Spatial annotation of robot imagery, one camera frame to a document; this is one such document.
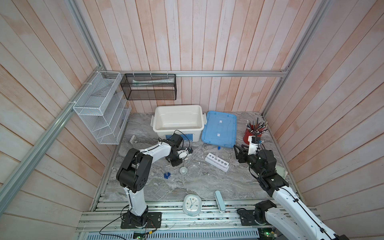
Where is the light blue stapler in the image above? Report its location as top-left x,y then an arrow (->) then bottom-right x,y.
215,191 -> 226,213

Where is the white wire mesh shelf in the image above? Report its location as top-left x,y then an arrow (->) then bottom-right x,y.
74,71 -> 132,145

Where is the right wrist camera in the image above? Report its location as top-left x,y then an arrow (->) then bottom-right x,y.
248,136 -> 261,155

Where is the bundle of pencils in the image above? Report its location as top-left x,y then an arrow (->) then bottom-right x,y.
246,118 -> 268,136

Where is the small white cardboard box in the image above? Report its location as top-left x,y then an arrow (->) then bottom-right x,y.
130,135 -> 136,144

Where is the small white cup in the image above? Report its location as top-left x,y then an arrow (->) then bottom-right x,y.
180,167 -> 188,175

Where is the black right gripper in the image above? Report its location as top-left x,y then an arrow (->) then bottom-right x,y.
234,143 -> 262,178

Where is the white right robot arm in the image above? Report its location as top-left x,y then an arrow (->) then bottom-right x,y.
234,145 -> 348,240

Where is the red pencil cup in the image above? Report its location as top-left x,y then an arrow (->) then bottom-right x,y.
243,130 -> 254,145

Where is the blue plastic bin lid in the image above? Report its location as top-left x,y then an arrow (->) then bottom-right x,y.
201,111 -> 237,148

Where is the white plastic storage bin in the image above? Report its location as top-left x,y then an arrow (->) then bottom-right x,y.
151,105 -> 207,142

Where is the blue-based graduated cylinder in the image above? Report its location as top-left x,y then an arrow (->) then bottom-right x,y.
164,172 -> 171,179

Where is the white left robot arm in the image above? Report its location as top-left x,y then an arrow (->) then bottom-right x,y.
116,133 -> 189,228

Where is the black wire mesh basket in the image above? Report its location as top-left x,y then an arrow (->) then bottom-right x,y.
120,73 -> 177,101

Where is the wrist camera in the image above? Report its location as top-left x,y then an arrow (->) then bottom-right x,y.
178,147 -> 193,160
248,136 -> 261,155

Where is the round white clock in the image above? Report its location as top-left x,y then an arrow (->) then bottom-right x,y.
183,194 -> 202,217

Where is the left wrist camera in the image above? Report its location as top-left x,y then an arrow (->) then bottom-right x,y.
178,147 -> 193,160

